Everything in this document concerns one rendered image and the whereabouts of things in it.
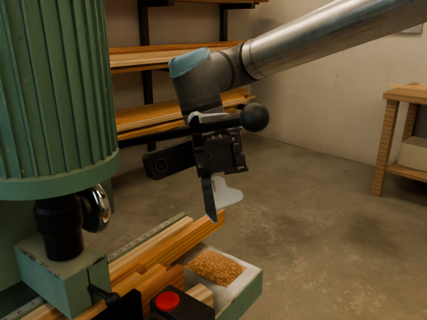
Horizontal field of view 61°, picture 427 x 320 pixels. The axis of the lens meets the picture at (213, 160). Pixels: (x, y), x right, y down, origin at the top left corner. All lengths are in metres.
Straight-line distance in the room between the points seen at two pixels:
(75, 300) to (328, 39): 0.57
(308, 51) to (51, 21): 0.46
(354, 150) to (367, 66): 0.83
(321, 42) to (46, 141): 0.48
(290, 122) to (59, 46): 3.90
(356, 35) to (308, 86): 3.38
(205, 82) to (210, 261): 0.35
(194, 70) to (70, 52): 0.36
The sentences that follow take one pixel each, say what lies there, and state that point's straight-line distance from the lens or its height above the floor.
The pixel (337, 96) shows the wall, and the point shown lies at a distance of 3.89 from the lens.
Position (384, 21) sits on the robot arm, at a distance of 0.65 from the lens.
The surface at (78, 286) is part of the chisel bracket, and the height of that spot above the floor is 1.01.
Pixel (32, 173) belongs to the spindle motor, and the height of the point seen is 1.20.
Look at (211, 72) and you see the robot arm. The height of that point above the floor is 1.25.
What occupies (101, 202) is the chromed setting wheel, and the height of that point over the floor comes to 1.04.
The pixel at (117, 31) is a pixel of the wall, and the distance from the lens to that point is 3.27.
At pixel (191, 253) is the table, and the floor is 0.90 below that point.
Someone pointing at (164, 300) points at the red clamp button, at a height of 1.02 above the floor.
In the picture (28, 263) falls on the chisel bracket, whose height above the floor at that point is 1.02.
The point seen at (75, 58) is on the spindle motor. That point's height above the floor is 1.31.
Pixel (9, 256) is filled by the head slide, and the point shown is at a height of 1.02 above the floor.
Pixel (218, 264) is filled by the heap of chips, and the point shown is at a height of 0.92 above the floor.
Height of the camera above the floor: 1.35
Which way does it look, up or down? 21 degrees down
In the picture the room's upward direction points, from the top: straight up
